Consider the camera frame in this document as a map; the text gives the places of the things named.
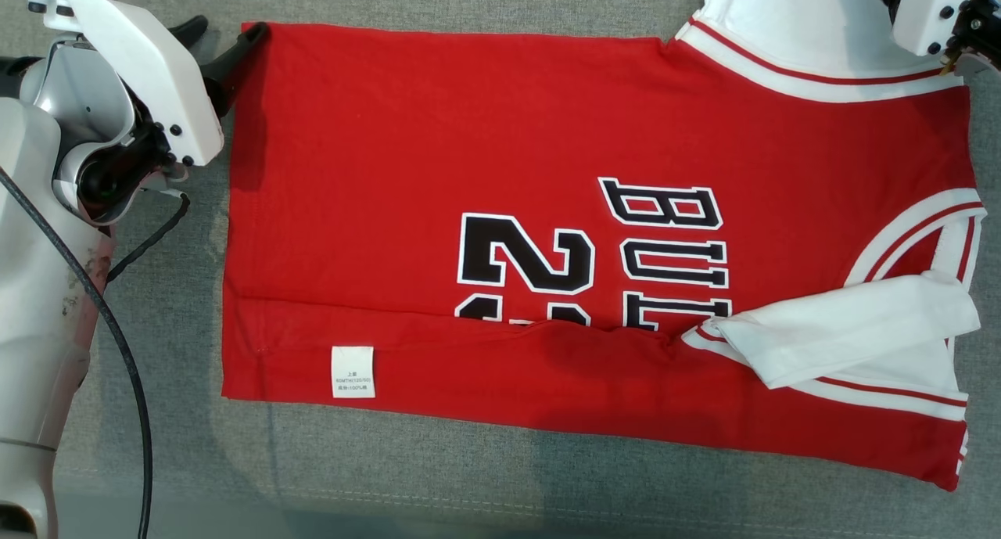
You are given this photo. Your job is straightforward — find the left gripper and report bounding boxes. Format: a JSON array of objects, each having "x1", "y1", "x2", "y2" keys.
[{"x1": 21, "y1": 0, "x2": 271, "y2": 168}]

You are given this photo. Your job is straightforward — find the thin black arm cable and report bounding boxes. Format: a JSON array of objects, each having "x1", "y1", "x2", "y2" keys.
[{"x1": 104, "y1": 192, "x2": 192, "y2": 283}]

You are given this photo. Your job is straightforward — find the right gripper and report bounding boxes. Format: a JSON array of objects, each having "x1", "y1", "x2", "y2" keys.
[{"x1": 856, "y1": 0, "x2": 984, "y2": 58}]

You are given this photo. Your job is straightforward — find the red jersey white sleeves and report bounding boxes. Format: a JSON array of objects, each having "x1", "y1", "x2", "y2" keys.
[{"x1": 221, "y1": 0, "x2": 988, "y2": 493}]

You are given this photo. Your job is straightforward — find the grey fabric sofa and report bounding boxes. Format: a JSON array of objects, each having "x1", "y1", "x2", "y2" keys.
[{"x1": 0, "y1": 0, "x2": 1001, "y2": 539}]

